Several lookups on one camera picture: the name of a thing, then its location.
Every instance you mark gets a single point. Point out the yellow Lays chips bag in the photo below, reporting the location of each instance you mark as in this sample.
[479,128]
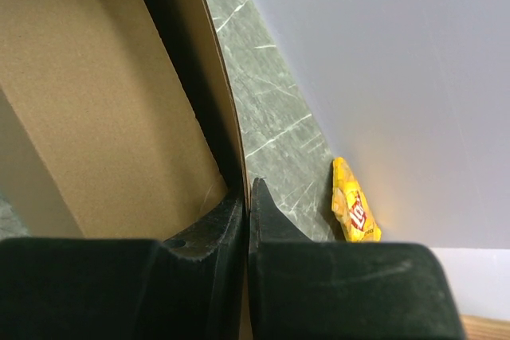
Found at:
[350,207]

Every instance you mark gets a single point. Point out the brown cardboard box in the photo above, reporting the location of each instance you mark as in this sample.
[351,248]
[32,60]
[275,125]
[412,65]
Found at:
[117,118]

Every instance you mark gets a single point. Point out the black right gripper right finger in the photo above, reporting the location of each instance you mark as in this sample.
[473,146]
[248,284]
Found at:
[302,289]

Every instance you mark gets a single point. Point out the pink three-tier shelf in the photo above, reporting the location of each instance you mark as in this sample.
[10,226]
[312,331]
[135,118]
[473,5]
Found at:
[478,328]

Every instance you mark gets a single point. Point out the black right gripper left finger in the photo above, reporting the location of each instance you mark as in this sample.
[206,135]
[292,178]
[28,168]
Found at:
[186,287]

